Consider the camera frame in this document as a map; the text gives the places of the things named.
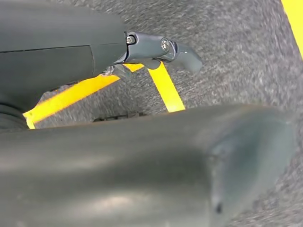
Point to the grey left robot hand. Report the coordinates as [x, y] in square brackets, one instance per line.
[47, 47]

